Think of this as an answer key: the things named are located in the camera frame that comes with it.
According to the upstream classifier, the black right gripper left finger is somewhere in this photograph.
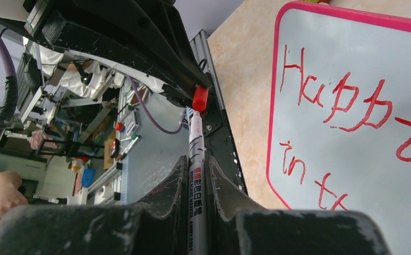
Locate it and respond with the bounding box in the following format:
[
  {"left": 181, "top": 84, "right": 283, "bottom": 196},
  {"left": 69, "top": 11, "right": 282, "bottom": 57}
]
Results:
[{"left": 0, "top": 156, "right": 187, "bottom": 254}]

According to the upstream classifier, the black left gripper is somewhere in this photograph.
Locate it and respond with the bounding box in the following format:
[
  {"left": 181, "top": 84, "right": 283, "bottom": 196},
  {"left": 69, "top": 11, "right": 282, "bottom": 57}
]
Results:
[{"left": 23, "top": 1, "right": 198, "bottom": 106}]

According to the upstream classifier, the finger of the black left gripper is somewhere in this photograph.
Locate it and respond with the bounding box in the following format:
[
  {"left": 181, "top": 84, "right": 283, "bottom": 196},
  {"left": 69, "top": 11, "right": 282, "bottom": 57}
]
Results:
[{"left": 74, "top": 1, "right": 213, "bottom": 88}]

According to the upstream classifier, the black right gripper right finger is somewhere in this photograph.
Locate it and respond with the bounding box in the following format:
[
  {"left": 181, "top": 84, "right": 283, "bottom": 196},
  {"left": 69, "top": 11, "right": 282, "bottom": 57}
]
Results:
[{"left": 205, "top": 156, "right": 390, "bottom": 254}]

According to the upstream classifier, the red whiteboard marker pen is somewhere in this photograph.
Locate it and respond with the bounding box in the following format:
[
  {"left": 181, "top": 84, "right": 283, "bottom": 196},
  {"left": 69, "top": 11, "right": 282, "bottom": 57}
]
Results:
[{"left": 187, "top": 111, "right": 208, "bottom": 254}]

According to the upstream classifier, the red marker cap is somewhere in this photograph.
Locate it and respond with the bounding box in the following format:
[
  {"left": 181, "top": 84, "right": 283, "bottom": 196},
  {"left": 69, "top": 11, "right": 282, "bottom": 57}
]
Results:
[{"left": 192, "top": 85, "right": 209, "bottom": 112}]

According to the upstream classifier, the red framed whiteboard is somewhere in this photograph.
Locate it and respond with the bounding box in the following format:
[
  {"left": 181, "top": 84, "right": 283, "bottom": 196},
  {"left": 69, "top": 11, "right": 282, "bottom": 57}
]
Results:
[{"left": 266, "top": 1, "right": 411, "bottom": 254}]

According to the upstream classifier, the person hand in background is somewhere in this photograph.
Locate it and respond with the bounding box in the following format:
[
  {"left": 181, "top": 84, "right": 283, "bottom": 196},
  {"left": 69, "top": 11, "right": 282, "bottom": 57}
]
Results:
[{"left": 0, "top": 171, "right": 29, "bottom": 218}]

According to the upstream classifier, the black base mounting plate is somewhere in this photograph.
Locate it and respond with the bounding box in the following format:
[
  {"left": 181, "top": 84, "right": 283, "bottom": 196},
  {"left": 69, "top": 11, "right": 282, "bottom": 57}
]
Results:
[{"left": 200, "top": 105, "right": 248, "bottom": 194}]

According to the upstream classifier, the colourful toy block figure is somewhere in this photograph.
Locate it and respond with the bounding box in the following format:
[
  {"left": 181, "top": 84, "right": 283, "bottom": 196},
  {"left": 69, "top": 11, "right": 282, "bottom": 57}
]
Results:
[{"left": 300, "top": 0, "right": 331, "bottom": 5}]

